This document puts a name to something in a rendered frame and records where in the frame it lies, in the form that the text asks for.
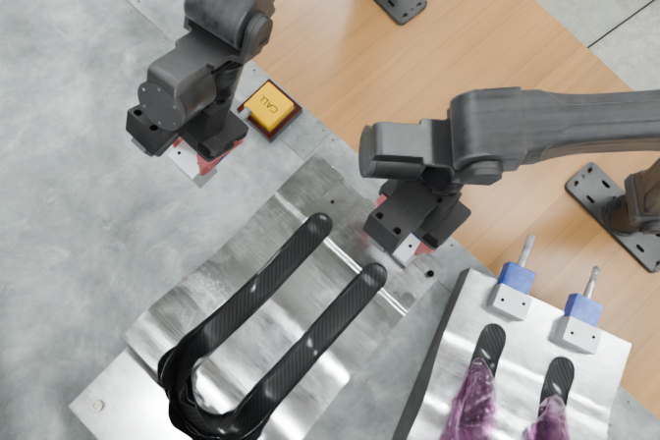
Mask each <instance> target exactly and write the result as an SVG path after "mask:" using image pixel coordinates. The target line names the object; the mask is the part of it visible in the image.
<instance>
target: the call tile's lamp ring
mask: <svg viewBox="0 0 660 440"><path fill-rule="evenodd" d="M268 82H270V83H271V84H272V85H274V86H275V87H276V88H277V89H278V90H279V91H280V92H281V93H283V94H284V95H285V96H286V97H287V98H288V99H289V100H291V101H292V102H293V103H294V106H295V107H296V109H295V110H294V111H293V112H292V113H291V114H290V115H289V116H288V117H287V118H285V119H284V120H283V121H282V122H281V123H280V124H279V125H278V126H277V127H276V128H275V129H274V130H273V131H272V132H271V133H270V134H269V133H268V132H267V131H266V130H265V129H264V128H262V127H261V126H260V125H259V124H258V123H257V122H256V121H255V120H254V119H253V118H252V117H251V116H248V117H247V119H248V120H249V121H251V122H252V123H253V124H254V125H255V126H256V127H257V128H258V129H259V130H261V131H262V132H263V133H264V134H265V135H266V136H267V137H268V138H269V139H271V138H272V137H273V136H274V135H275V134H276V133H277V132H278V131H279V130H280V129H281V128H282V127H283V126H284V125H285V124H286V123H287V122H288V121H289V120H290V119H291V118H293V117H294V116H295V115H296V114H297V113H298V112H299V111H300V110H301V109H302V108H301V107H300V105H299V104H298V103H297V102H296V101H295V100H293V99H292V98H291V97H290V96H289V95H288V94H287V93H285V92H284V91H283V90H282V89H281V88H280V87H279V86H278V85H276V84H275V83H274V82H273V81H272V80H270V79H268V80H267V81H266V82H265V83H264V84H263V85H262V86H261V87H260V88H259V89H258V90H257V91H255V92H254V93H253V94H252V95H251V96H250V97H249V98H248V99H247V100H246V101H245V102H244V103H243V104H242V105H241V106H239V107H238V108H237V110H238V111H240V112H242V111H243V110H244V109H243V108H244V107H245V106H244V104H245V103H246V102H247V101H249V100H250V99H251V98H252V97H253V96H254V95H255V94H256V93H257V92H258V91H259V90H260V89H261V88H262V87H263V86H265V85H266V84H267V83H268Z"/></svg>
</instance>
